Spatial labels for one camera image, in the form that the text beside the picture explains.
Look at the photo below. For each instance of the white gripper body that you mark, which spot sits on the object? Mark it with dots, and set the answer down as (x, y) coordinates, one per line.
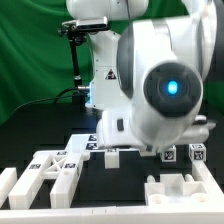
(113, 131)

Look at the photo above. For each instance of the white chair seat part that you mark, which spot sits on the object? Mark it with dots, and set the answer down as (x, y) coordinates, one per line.
(174, 189)

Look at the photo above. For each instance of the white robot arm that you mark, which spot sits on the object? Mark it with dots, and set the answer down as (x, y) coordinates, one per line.
(149, 73)

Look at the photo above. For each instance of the white chair back part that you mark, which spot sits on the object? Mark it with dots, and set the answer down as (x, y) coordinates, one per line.
(64, 167)

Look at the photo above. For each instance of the white sheet with tags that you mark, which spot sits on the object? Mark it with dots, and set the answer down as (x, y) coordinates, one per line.
(93, 142)

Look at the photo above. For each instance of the green backdrop curtain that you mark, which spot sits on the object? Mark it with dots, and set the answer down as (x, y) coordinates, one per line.
(35, 63)

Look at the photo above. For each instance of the white block far left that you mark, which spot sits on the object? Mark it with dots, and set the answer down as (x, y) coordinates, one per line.
(8, 179)

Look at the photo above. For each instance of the black camera stand pole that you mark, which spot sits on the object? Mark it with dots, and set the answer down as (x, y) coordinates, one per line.
(78, 99)

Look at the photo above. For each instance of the white frame border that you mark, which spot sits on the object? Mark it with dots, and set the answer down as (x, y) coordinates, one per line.
(210, 212)

